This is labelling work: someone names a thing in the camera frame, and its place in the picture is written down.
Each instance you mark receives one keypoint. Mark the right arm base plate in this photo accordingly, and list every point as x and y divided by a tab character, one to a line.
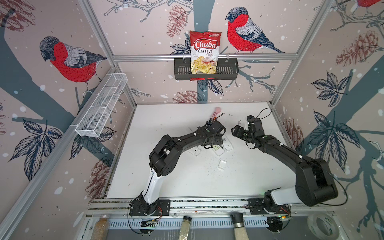
258	206

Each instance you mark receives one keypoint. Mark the glass jar of grains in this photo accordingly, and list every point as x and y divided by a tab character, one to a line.
101	228

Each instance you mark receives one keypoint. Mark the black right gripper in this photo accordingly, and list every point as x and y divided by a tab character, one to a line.
237	130

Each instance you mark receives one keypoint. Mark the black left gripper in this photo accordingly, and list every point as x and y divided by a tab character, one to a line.
219	139

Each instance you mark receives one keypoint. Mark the clear tape roll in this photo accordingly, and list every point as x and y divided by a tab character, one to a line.
323	226

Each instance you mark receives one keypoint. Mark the white wire mesh shelf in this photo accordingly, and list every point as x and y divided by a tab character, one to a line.
98	113

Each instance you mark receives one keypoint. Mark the white remote control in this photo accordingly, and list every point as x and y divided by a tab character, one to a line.
227	144
218	150

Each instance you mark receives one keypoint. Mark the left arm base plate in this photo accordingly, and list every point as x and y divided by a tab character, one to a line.
140	208

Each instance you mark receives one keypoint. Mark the black wall basket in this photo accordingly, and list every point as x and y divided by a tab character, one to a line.
226	70

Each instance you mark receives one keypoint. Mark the slim seed bottle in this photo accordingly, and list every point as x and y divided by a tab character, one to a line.
185	228

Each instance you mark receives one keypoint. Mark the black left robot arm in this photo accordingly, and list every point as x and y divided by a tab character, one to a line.
165	156

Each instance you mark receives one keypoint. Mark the black-capped grain jar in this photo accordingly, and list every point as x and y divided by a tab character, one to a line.
239	226

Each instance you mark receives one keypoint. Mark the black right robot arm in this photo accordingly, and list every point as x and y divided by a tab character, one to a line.
314	183

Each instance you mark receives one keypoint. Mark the Chuba cassava chips bag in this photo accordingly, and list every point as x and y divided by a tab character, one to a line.
204	52

